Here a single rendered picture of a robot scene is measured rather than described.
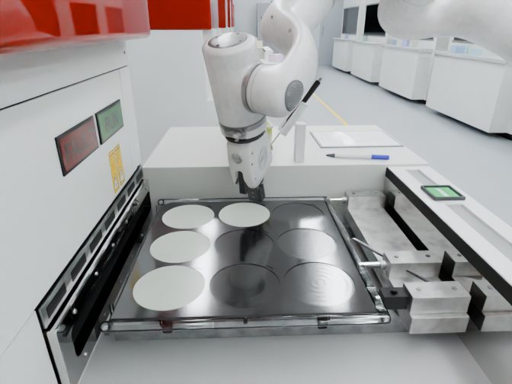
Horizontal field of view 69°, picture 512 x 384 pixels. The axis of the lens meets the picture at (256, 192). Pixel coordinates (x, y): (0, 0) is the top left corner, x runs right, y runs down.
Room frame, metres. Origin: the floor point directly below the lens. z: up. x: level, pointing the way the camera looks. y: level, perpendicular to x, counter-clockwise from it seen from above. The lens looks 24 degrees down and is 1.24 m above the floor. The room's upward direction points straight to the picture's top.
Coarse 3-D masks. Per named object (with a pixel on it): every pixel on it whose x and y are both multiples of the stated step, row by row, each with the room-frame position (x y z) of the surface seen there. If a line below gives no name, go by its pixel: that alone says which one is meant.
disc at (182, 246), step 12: (156, 240) 0.56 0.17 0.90; (168, 240) 0.56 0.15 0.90; (180, 240) 0.56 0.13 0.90; (192, 240) 0.56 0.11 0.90; (204, 240) 0.56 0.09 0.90; (156, 252) 0.52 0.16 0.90; (168, 252) 0.52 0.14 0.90; (180, 252) 0.52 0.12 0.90; (192, 252) 0.52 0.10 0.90; (204, 252) 0.52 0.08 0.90
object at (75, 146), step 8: (80, 128) 0.48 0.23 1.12; (88, 128) 0.51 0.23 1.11; (64, 136) 0.43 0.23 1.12; (72, 136) 0.45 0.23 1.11; (80, 136) 0.48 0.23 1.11; (88, 136) 0.50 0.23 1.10; (64, 144) 0.43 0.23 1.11; (72, 144) 0.45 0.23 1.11; (80, 144) 0.47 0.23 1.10; (88, 144) 0.50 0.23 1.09; (96, 144) 0.52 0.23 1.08; (64, 152) 0.42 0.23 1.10; (72, 152) 0.45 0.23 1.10; (80, 152) 0.47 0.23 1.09; (88, 152) 0.49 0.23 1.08; (64, 160) 0.42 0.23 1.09; (72, 160) 0.44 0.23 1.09; (80, 160) 0.46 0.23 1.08
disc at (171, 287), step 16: (160, 272) 0.47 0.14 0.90; (176, 272) 0.47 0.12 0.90; (192, 272) 0.47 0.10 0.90; (144, 288) 0.43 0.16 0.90; (160, 288) 0.43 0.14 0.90; (176, 288) 0.43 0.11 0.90; (192, 288) 0.43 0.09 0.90; (144, 304) 0.40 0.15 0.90; (160, 304) 0.40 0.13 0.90; (176, 304) 0.40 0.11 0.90
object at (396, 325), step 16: (400, 320) 0.43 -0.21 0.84; (128, 336) 0.41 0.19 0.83; (144, 336) 0.41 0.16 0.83; (160, 336) 0.41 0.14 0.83; (176, 336) 0.41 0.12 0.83; (192, 336) 0.41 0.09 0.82; (208, 336) 0.41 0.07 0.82; (224, 336) 0.42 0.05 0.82; (240, 336) 0.42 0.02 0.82; (256, 336) 0.42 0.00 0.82
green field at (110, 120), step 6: (114, 108) 0.63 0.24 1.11; (120, 108) 0.66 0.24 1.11; (102, 114) 0.57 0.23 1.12; (108, 114) 0.59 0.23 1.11; (114, 114) 0.62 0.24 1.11; (120, 114) 0.65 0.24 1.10; (102, 120) 0.56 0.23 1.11; (108, 120) 0.59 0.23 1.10; (114, 120) 0.62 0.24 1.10; (120, 120) 0.65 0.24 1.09; (102, 126) 0.56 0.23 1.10; (108, 126) 0.58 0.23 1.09; (114, 126) 0.61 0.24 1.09; (102, 132) 0.55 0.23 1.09; (108, 132) 0.58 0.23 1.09; (102, 138) 0.55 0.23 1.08
